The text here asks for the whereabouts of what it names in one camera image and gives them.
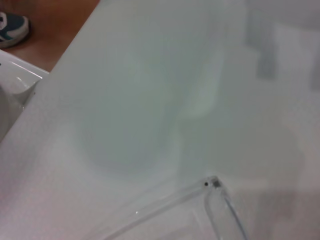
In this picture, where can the white glossy robot base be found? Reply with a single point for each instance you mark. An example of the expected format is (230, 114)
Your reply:
(15, 85)

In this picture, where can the clear transparent glasses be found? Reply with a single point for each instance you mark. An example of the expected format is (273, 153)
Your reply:
(217, 200)

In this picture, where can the teal white sneaker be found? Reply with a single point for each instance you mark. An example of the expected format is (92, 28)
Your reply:
(12, 28)

